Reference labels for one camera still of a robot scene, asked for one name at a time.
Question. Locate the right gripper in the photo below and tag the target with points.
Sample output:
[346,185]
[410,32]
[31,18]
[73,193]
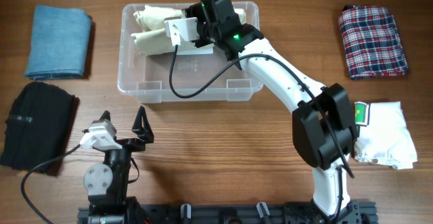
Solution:
[195,10]

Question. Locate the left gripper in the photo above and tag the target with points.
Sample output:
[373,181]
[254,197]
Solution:
[145,134]

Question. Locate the cream cloth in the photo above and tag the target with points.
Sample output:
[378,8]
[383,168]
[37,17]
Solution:
[152,40]

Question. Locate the black cloth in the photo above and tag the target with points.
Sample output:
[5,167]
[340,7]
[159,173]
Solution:
[37,126]

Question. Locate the red plaid cloth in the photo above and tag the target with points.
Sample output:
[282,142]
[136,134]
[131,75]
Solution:
[372,42]

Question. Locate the white printed t-shirt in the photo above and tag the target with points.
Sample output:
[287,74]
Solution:
[384,138]

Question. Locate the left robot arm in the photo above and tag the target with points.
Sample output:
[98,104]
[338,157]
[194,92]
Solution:
[107,183]

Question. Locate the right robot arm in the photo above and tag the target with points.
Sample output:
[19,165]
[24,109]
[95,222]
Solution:
[323,124]

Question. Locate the clear plastic storage container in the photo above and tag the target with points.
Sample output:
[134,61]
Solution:
[171,78]

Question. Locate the folded blue denim cloth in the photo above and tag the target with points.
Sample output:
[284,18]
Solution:
[59,42]

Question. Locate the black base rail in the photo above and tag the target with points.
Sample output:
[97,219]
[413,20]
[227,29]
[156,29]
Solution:
[290,212]

